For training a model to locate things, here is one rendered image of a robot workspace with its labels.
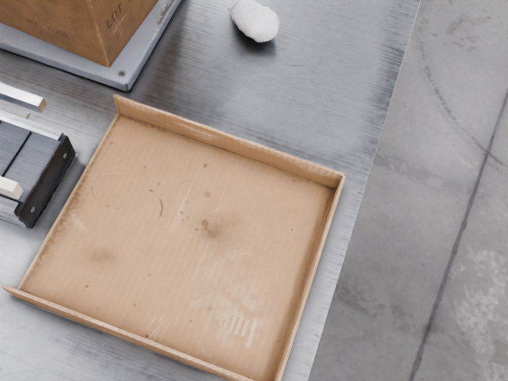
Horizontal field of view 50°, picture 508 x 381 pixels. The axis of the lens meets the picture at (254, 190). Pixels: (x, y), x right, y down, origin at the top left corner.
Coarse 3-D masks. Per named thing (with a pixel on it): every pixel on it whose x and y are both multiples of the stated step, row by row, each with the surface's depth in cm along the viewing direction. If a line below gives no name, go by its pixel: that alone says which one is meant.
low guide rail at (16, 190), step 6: (0, 180) 56; (6, 180) 56; (0, 186) 56; (6, 186) 56; (12, 186) 56; (18, 186) 57; (0, 192) 57; (6, 192) 56; (12, 192) 56; (18, 192) 57; (18, 198) 57
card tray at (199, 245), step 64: (128, 128) 69; (192, 128) 67; (128, 192) 65; (192, 192) 66; (256, 192) 67; (320, 192) 67; (64, 256) 61; (128, 256) 62; (192, 256) 62; (256, 256) 63; (320, 256) 60; (128, 320) 59; (192, 320) 59; (256, 320) 60
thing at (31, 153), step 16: (0, 128) 63; (16, 128) 63; (0, 144) 62; (16, 144) 62; (32, 144) 62; (48, 144) 62; (0, 160) 61; (16, 160) 61; (32, 160) 61; (48, 160) 61; (16, 176) 60; (32, 176) 60; (32, 192) 60
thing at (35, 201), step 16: (0, 112) 64; (32, 128) 63; (48, 128) 63; (64, 144) 63; (64, 160) 65; (48, 176) 63; (48, 192) 64; (0, 208) 59; (16, 208) 59; (32, 208) 61; (16, 224) 63; (32, 224) 62
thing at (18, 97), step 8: (0, 88) 55; (8, 88) 55; (16, 88) 56; (0, 96) 56; (8, 96) 55; (16, 96) 55; (24, 96) 55; (32, 96) 55; (24, 104) 56; (32, 104) 55; (40, 104) 55; (40, 112) 56
